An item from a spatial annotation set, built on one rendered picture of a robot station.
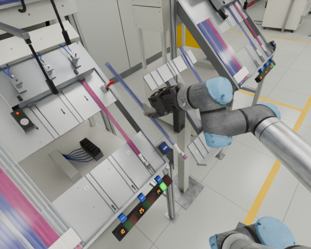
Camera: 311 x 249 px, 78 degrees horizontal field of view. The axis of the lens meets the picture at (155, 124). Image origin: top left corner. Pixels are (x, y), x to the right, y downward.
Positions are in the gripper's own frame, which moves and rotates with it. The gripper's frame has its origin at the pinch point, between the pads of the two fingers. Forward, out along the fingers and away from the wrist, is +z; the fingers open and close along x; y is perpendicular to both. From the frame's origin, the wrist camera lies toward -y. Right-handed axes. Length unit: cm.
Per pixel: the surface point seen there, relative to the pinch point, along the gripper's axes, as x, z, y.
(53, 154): 26, 62, -1
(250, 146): -99, 18, -101
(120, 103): -1.3, 15.7, 7.0
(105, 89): 1.1, 15.8, 15.8
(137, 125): -0.4, 12.1, -5.1
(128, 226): 31.5, 9.1, -33.3
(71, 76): 10.5, 16.7, 27.2
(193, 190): -29, 40, -89
